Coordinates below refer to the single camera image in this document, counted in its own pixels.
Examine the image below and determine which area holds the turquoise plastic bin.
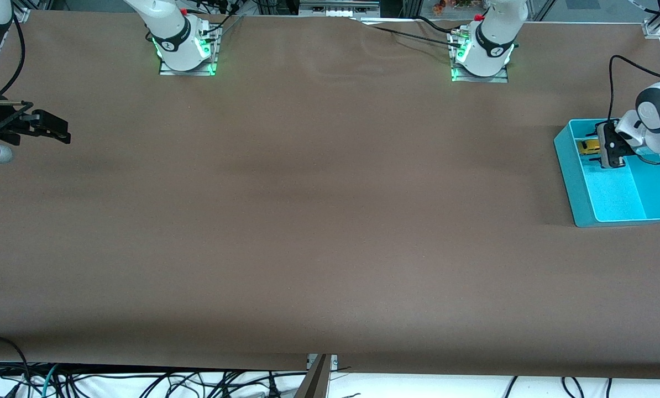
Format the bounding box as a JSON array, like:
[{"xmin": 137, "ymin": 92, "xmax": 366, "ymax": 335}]
[{"xmin": 553, "ymin": 118, "xmax": 660, "ymax": 228}]

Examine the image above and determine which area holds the orange background object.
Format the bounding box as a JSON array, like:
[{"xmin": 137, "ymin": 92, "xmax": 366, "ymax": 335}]
[{"xmin": 432, "ymin": 0, "xmax": 475, "ymax": 15}]

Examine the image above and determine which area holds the brown table mat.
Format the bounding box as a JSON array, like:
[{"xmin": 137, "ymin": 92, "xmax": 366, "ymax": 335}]
[{"xmin": 0, "ymin": 10, "xmax": 660, "ymax": 380}]

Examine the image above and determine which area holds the white power strip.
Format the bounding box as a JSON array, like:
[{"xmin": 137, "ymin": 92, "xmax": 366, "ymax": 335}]
[{"xmin": 299, "ymin": 0, "xmax": 381, "ymax": 18}]

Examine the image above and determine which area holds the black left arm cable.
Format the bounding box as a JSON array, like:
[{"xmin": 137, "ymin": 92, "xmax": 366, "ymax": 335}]
[{"xmin": 607, "ymin": 54, "xmax": 660, "ymax": 127}]

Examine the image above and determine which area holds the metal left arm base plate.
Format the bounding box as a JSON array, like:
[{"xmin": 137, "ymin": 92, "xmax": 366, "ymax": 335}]
[{"xmin": 450, "ymin": 30, "xmax": 510, "ymax": 83}]

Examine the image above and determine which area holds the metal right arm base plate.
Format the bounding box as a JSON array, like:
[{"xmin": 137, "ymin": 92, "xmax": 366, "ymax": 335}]
[{"xmin": 158, "ymin": 25, "xmax": 221, "ymax": 76}]

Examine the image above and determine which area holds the black base power cable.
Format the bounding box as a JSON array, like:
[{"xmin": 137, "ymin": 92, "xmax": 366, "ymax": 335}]
[{"xmin": 352, "ymin": 15, "xmax": 464, "ymax": 49}]

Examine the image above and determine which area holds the black looped floor cable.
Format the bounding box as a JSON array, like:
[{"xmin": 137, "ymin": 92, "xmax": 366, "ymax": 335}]
[{"xmin": 0, "ymin": 335, "xmax": 33, "ymax": 390}]

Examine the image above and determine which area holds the teal floor cable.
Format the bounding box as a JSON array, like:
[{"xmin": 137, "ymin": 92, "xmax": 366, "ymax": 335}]
[{"xmin": 41, "ymin": 364, "xmax": 61, "ymax": 398}]

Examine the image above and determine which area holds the aluminium profile post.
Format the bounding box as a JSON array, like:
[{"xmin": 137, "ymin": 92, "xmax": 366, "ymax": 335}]
[{"xmin": 294, "ymin": 354, "xmax": 339, "ymax": 398}]

